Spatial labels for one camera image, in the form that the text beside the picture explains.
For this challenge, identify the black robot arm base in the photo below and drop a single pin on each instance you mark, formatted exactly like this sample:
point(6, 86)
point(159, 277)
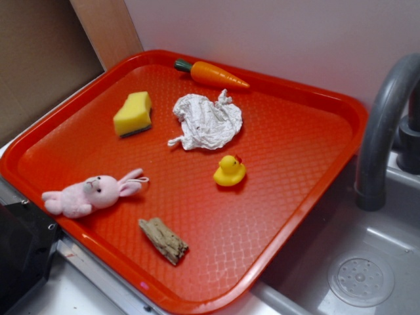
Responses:
point(28, 243)

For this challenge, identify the yellow rubber duck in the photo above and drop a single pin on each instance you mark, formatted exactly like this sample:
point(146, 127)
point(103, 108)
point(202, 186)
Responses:
point(231, 171)

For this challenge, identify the red plastic tray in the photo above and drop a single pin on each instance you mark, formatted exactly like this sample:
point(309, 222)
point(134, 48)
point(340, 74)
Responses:
point(294, 141)

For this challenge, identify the crumpled white paper towel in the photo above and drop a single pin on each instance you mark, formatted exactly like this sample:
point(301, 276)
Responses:
point(206, 124)

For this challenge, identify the yellow sponge with grey pad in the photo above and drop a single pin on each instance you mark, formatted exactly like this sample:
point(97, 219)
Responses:
point(134, 115)

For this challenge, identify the orange plastic carrot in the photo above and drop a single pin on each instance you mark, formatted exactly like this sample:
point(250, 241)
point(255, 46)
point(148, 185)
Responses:
point(211, 75)

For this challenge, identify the piece of brown wood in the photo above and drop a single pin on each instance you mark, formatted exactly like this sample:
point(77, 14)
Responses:
point(168, 243)

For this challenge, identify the pink plush bunny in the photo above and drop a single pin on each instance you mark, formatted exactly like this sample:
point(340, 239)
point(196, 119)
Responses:
point(93, 194)

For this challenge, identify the light wooden board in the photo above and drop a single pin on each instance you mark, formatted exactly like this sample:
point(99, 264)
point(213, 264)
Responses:
point(110, 29)

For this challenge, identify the grey toy sink basin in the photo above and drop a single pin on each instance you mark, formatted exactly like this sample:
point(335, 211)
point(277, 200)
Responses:
point(343, 260)

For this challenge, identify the brown cardboard panel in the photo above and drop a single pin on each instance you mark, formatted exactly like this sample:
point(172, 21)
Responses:
point(45, 57)

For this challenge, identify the grey toy faucet spout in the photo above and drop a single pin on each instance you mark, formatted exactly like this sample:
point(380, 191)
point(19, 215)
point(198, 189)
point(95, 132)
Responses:
point(393, 121)

